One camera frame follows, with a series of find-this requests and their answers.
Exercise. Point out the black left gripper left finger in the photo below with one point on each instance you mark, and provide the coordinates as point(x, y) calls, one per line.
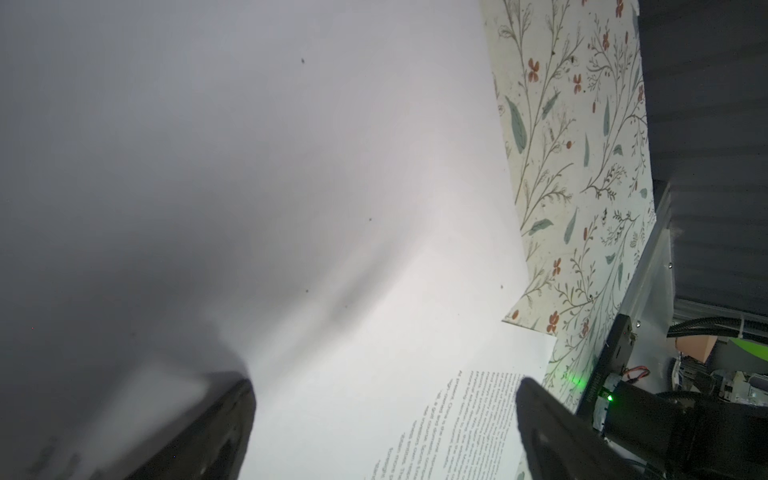
point(209, 440)

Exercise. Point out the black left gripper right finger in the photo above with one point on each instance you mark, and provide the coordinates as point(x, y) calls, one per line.
point(558, 445)

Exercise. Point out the printed paper sheet front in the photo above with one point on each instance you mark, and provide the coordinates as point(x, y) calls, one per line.
point(470, 430)

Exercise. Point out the printed paper sheet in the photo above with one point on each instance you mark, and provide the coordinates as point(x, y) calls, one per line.
point(313, 195)
point(470, 430)

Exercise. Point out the floral table mat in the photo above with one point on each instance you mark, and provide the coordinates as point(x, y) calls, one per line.
point(569, 85)

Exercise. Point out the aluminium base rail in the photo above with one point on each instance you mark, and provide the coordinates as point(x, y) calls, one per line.
point(649, 300)

